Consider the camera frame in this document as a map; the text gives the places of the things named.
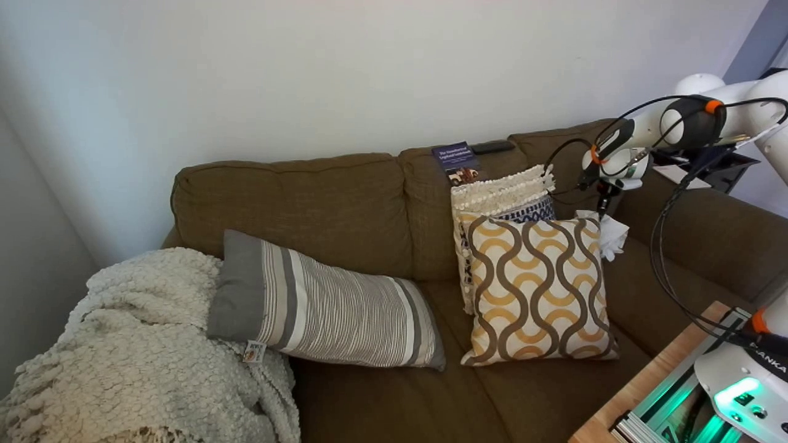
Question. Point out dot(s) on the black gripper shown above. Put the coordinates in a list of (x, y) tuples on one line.
[(606, 188)]

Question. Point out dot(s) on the white towel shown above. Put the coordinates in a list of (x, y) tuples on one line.
[(613, 236)]

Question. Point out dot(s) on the beige patterned back pillow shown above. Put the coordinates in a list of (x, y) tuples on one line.
[(506, 197)]

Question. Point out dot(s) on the yellow grey wave pillow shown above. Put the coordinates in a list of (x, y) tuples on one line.
[(537, 287)]

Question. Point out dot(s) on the dark side furniture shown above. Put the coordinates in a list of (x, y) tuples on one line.
[(729, 168)]

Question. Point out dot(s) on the black remote control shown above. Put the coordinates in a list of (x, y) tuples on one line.
[(492, 148)]

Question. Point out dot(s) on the blue booklet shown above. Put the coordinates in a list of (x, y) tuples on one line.
[(455, 159)]

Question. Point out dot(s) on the wooden table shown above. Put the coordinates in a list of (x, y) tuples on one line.
[(647, 385)]

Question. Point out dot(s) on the brown fabric sofa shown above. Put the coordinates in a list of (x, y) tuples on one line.
[(345, 212)]

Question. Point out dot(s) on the grey striped pillow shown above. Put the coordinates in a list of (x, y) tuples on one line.
[(329, 312)]

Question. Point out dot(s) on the cream knitted blanket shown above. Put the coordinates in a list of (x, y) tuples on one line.
[(138, 354)]

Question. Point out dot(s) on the aluminium frame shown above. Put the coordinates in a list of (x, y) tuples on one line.
[(628, 430)]

